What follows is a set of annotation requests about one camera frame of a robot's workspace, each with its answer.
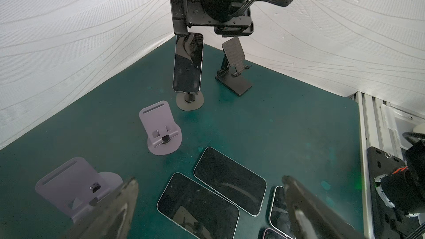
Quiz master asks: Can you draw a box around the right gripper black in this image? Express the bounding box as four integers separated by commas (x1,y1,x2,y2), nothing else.
170,0,254,38

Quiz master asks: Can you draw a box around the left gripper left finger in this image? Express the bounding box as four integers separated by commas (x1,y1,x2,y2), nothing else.
64,177,139,239

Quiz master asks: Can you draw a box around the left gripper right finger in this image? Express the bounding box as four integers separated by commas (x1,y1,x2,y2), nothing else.
282,175,365,239

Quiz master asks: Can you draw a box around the white-edged phone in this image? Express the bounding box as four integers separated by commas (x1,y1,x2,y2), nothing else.
269,186,295,239

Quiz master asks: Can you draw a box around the purple phone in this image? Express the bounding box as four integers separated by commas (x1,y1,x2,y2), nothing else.
261,228,288,239

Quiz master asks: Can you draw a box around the black stand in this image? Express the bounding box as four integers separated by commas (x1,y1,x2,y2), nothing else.
215,37,252,96

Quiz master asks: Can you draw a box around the landscape phone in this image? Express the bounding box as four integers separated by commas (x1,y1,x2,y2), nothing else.
157,173,240,239

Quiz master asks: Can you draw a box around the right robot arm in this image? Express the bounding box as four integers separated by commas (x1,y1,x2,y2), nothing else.
170,0,293,38

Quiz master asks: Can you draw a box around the round stand of middle phone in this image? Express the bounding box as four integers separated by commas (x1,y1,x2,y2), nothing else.
35,157,123,223

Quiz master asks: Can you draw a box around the round stand of tilted phone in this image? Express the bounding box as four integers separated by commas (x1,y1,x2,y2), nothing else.
176,92,204,111

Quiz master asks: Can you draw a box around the round stand of upright phone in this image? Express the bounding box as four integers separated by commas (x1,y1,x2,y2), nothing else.
139,101,183,156

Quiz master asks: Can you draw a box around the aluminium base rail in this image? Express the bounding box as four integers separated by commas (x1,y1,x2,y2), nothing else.
350,91,425,239

